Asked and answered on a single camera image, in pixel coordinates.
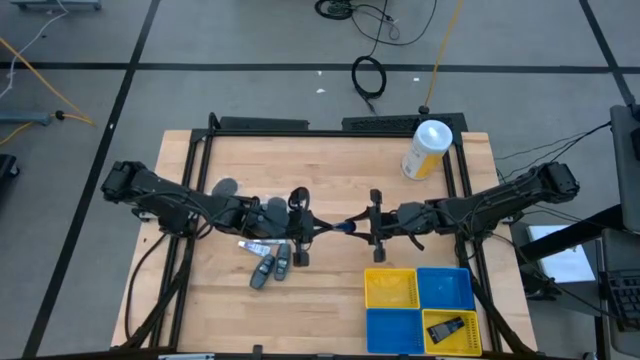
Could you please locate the black caster foot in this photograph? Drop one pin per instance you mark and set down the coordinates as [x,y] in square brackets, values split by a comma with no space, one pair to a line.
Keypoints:
[6,167]

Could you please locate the laptop with black keyboard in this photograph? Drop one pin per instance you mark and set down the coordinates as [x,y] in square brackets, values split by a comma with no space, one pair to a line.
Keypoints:
[622,295]

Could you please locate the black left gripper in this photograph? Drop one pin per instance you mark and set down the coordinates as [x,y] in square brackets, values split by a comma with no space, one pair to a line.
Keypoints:
[302,225]

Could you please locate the grey oval plastic case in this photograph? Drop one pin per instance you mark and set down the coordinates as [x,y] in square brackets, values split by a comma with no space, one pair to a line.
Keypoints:
[282,262]
[262,272]

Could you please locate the white yellow wipes canister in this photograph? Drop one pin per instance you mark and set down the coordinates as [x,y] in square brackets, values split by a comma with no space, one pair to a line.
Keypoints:
[425,150]

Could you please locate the black flat box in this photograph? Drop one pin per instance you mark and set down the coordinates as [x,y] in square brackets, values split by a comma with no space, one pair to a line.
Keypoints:
[262,123]

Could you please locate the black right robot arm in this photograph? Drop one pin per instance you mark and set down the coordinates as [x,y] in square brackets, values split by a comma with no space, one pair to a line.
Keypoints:
[500,200]

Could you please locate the white toothpaste tube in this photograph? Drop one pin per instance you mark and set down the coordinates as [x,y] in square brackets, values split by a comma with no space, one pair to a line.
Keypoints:
[274,241]
[254,247]

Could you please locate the black desk strut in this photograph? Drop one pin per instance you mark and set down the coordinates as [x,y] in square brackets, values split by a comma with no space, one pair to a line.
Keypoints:
[570,234]

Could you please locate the white sheet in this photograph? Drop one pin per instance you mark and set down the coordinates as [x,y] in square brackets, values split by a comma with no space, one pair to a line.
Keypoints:
[562,260]

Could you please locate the black tube with blue cap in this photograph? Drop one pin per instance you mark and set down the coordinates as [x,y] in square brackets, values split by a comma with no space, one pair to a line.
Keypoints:
[345,227]

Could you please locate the silver bracket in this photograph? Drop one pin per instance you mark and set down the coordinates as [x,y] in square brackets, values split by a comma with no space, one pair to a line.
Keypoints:
[186,356]

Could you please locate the black perforated box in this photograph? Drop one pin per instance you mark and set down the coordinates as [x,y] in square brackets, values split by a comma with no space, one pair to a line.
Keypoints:
[380,122]

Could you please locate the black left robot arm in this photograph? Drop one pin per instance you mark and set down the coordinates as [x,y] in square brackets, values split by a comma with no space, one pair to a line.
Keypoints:
[165,195]

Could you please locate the yellow plastic basket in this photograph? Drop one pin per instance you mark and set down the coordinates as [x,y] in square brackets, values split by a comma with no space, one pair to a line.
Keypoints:
[465,345]
[392,288]

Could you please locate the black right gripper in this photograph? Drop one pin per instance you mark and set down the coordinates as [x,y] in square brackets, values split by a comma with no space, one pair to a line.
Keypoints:
[382,225]

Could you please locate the grey metal bar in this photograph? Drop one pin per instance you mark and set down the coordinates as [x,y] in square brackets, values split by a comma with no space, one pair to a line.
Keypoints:
[25,118]
[55,4]

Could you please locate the grey monitor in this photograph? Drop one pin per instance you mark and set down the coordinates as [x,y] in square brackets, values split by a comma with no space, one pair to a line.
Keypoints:
[627,170]

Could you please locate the black tube with white label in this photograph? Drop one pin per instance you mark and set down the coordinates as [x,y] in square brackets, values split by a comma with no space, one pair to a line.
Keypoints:
[445,330]

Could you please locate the black metal table frame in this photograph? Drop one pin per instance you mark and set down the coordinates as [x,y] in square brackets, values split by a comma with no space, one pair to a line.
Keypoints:
[325,133]

